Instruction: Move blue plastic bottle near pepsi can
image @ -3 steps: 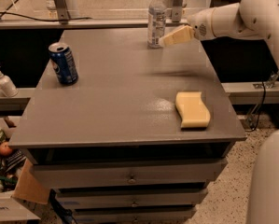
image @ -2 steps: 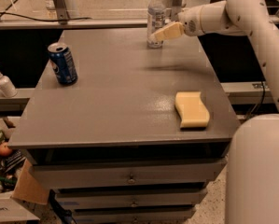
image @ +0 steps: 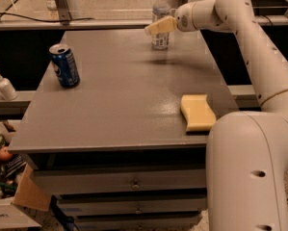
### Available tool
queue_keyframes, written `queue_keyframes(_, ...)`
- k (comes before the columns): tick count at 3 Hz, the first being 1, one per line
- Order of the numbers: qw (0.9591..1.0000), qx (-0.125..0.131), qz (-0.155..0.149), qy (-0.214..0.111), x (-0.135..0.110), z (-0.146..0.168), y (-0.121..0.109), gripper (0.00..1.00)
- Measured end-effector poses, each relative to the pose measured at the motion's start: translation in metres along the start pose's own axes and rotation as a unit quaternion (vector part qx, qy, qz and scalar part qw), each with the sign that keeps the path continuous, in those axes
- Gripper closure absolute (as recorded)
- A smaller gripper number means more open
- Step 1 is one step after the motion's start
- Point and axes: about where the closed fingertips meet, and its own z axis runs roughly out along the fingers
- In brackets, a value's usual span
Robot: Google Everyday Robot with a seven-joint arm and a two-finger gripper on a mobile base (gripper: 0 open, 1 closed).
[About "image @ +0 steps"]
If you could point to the metal frame post left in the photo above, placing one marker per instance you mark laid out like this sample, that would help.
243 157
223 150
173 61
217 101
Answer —
63 11

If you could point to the blue pepsi can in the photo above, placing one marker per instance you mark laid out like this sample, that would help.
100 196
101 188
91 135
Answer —
64 65

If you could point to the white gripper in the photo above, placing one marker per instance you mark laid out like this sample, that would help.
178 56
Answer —
183 19

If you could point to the grey drawer cabinet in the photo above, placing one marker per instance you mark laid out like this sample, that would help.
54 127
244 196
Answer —
122 124

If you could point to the cardboard box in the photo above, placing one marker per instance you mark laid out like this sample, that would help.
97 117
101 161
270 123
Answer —
29 194

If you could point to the white pump dispenser bottle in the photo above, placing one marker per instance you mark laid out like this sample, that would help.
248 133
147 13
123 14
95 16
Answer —
7 90

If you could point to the yellow sponge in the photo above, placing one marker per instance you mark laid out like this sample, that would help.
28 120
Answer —
197 113

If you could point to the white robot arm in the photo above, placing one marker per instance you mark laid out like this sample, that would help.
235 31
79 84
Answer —
246 152

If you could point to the orange fruit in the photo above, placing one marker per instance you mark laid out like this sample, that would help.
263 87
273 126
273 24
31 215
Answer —
5 155

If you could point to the top drawer knob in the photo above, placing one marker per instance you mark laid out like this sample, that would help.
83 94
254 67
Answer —
135 186

